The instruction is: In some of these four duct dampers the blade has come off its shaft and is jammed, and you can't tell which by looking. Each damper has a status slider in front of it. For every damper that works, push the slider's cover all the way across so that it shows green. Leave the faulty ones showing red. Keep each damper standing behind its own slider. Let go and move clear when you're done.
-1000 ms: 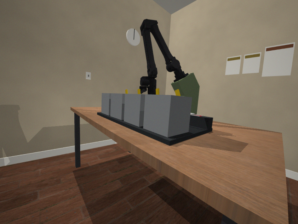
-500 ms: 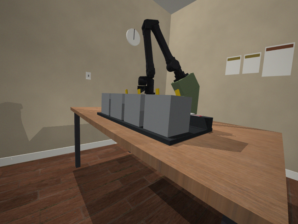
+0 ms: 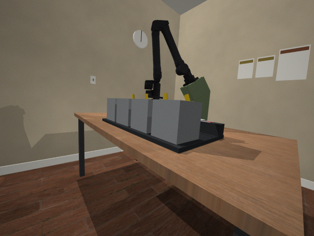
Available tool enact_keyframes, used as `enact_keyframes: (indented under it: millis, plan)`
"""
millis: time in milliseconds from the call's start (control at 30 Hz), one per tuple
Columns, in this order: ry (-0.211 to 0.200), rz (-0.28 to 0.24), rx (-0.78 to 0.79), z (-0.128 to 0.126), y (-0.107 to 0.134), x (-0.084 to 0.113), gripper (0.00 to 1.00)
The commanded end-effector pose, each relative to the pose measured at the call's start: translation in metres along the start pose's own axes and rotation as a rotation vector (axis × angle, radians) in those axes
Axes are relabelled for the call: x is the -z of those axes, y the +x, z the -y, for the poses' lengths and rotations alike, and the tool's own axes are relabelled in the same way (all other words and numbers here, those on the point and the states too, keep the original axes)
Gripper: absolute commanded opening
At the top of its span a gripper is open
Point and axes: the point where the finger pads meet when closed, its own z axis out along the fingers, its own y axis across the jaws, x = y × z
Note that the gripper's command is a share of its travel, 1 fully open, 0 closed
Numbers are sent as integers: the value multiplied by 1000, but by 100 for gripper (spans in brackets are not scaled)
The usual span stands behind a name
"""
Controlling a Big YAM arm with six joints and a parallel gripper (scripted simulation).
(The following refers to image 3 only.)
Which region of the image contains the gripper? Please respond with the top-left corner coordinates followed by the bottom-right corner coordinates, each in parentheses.
top-left (149, 90), bottom-right (163, 99)

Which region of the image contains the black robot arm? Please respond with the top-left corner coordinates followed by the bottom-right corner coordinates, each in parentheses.
top-left (144, 20), bottom-right (199, 98)

